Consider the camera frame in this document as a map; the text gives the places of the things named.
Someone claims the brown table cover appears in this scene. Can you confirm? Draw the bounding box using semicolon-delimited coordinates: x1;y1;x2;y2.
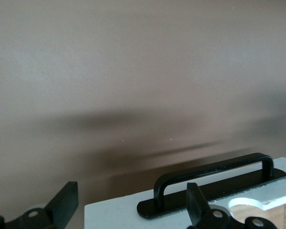
0;0;286;229

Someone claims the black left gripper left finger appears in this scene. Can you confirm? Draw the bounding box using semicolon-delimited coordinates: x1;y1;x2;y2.
0;181;79;229

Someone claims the black metal drawer handle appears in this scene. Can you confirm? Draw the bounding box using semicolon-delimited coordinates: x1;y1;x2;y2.
136;152;286;219

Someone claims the white-fronted wooden drawer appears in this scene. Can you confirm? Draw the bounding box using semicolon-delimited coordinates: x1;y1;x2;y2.
84;156;286;229

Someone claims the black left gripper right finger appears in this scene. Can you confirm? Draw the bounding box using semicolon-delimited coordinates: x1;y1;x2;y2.
186;182;277;229

